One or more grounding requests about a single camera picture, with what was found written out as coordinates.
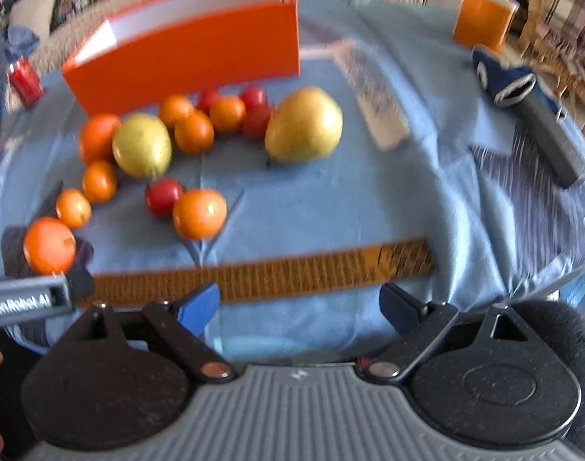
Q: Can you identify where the small mandarin near box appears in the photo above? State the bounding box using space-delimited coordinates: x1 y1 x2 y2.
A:
158 95 195 130

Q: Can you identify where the small mandarin lower left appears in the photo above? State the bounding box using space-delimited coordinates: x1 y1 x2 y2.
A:
55 188 92 229

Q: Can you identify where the light blue tablecloth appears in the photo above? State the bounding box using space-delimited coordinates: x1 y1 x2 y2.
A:
0 0 585 361

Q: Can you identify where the orange cardboard box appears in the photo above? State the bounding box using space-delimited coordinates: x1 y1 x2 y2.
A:
61 0 300 114

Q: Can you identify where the dark red tomato right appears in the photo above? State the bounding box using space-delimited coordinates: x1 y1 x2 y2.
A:
241 105 273 139

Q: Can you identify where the blue white sock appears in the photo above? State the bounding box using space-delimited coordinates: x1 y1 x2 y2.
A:
471 46 567 120

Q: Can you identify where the large orange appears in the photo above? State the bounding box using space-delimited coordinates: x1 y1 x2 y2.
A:
78 113 122 164
23 217 76 275

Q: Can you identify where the red tomato near box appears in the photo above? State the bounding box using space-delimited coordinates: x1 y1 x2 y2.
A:
196 88 221 114

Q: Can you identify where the big green-yellow pear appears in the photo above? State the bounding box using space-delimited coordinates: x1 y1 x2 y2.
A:
112 113 173 179

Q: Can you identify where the small mandarin right cluster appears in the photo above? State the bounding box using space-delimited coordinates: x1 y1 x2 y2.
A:
209 95 246 135

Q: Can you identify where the orange mug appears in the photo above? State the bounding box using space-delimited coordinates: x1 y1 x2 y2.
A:
453 0 518 54

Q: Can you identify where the red cherry tomato front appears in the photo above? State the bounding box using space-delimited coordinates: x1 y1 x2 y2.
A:
145 177 183 219

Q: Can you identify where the grey remote-like bar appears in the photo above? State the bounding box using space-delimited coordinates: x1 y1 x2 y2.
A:
514 88 585 188

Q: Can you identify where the red tomato far right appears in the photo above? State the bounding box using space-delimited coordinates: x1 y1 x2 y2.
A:
240 85 268 113

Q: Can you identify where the small mandarin front right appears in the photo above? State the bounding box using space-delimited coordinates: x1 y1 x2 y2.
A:
173 188 228 240

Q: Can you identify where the small yellow pear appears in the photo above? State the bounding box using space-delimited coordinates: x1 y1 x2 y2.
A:
264 86 344 164

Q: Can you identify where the small mandarin upper left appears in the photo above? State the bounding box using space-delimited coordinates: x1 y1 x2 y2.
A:
81 160 117 204

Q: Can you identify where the small mandarin centre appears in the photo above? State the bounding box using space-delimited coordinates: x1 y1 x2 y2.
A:
174 110 215 155

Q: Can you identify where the red soda can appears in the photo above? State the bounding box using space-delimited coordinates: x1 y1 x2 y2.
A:
7 57 45 109

